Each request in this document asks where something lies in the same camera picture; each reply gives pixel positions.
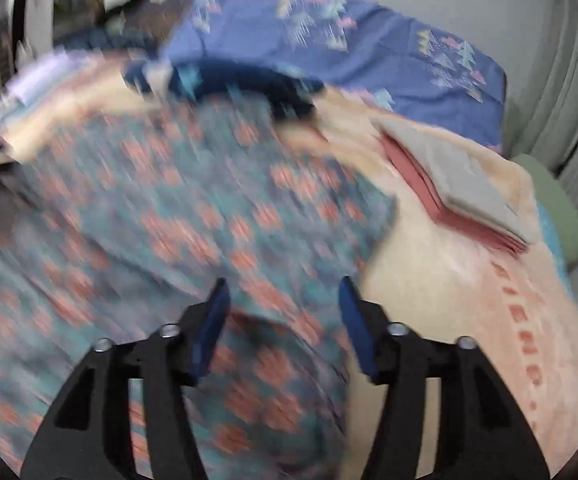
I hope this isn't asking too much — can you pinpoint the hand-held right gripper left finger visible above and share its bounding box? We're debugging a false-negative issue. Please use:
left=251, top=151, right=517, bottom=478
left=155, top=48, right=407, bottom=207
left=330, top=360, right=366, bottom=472
left=19, top=277, right=232, bottom=480

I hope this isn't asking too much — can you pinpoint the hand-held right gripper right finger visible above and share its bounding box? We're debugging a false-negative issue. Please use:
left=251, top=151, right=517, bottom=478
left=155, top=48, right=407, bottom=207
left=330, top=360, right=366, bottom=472
left=338, top=276, right=552, bottom=480

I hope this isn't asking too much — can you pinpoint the teal floral garment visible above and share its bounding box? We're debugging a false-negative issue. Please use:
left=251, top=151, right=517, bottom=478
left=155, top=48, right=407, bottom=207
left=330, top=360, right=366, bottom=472
left=0, top=95, right=400, bottom=480

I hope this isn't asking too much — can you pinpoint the cream fleece blanket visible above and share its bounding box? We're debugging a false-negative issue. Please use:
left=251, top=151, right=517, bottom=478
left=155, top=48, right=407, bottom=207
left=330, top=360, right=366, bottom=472
left=4, top=57, right=578, bottom=480

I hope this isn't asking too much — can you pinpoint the folded pink garment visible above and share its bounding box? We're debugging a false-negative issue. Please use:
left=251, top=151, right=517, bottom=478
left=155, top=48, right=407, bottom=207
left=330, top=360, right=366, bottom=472
left=379, top=132, right=527, bottom=256

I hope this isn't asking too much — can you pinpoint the folded grey garment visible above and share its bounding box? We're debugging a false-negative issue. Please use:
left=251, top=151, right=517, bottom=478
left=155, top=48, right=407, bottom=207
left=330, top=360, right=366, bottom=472
left=376, top=119, right=540, bottom=246

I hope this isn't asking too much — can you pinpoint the light blue bedsheet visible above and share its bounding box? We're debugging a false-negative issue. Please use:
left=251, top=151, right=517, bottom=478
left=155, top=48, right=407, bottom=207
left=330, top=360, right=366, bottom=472
left=536, top=205, right=572, bottom=291

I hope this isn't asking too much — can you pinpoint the green pillow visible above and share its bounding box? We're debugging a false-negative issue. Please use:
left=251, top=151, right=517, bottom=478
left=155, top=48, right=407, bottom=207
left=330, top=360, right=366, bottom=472
left=512, top=154, right=578, bottom=266

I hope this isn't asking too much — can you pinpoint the navy star-print garment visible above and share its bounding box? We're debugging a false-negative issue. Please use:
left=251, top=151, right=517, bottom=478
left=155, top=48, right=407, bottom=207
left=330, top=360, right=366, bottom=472
left=124, top=57, right=327, bottom=123

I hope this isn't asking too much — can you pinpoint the blue tree-print quilt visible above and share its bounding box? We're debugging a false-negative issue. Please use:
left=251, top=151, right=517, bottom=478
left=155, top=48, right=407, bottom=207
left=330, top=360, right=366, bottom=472
left=124, top=0, right=507, bottom=153

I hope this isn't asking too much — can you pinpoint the lavender cloth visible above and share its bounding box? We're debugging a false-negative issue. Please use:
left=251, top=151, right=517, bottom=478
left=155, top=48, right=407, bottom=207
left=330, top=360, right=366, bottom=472
left=6, top=52, right=77, bottom=106

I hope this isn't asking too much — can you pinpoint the dark blue cloth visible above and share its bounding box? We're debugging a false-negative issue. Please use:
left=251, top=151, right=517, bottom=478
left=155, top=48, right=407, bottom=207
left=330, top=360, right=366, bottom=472
left=59, top=22, right=170, bottom=61

